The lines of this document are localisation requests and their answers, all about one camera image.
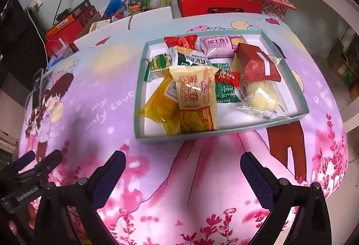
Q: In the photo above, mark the silver snack packet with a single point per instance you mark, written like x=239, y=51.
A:
x=276, y=61

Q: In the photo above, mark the purple cake roll packet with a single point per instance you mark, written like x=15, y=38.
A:
x=218, y=47

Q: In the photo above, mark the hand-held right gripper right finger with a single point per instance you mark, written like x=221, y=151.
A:
x=253, y=177

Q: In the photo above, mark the white cardboard storage box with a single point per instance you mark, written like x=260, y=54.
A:
x=151, y=16

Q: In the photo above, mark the white wall socket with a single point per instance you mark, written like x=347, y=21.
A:
x=35, y=3

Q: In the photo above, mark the white tray with teal rim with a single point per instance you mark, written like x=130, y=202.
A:
x=232, y=119

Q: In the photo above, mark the cream orange printed snack packet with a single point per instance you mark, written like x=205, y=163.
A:
x=193, y=99

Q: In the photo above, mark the small red candy packet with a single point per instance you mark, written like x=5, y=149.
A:
x=228, y=78

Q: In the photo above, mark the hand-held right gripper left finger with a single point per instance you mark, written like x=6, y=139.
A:
x=112, y=174

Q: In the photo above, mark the yellow transparent snack packet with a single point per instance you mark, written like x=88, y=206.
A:
x=158, y=110

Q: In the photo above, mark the green and white snack packet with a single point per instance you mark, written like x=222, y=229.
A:
x=193, y=61
x=227, y=94

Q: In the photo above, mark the clear packet with pale cake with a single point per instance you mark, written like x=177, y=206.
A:
x=260, y=93

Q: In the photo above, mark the large red gift box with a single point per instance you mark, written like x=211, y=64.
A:
x=213, y=0

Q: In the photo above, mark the red patterned box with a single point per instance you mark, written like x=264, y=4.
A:
x=273, y=0

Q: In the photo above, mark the clear plastic box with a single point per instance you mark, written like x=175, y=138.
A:
x=61, y=50

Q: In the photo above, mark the green cake packet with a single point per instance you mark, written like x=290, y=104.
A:
x=158, y=64

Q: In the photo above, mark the dark brown box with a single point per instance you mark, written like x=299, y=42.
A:
x=84, y=13

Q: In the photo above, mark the printed cartoon blanket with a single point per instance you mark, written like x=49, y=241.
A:
x=112, y=65

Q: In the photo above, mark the camouflage patterned pouch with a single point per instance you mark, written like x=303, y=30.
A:
x=136, y=5

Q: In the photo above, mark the blue plastic bottle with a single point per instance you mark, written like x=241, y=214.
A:
x=113, y=5

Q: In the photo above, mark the small yellow white carton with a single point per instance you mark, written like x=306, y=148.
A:
x=98, y=25

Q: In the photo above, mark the bright red snack packet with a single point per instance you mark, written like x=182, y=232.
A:
x=181, y=41

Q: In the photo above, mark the dark red white-striped packet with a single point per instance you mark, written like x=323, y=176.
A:
x=255, y=65

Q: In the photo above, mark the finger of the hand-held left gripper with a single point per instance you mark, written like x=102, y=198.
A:
x=25, y=159
x=50, y=160

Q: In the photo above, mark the clear plastic ball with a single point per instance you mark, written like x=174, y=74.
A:
x=157, y=2

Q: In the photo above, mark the cardboard boxes in shelf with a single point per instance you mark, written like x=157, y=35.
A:
x=339, y=64

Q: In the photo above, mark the black cabinet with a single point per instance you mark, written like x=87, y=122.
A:
x=16, y=43

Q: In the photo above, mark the orange red carton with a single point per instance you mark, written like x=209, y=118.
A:
x=61, y=27

